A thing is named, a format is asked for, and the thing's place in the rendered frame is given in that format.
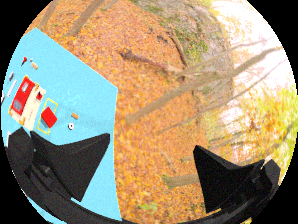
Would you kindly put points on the cream rectangular bar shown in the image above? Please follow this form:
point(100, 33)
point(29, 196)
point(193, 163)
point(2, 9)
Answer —
point(34, 65)

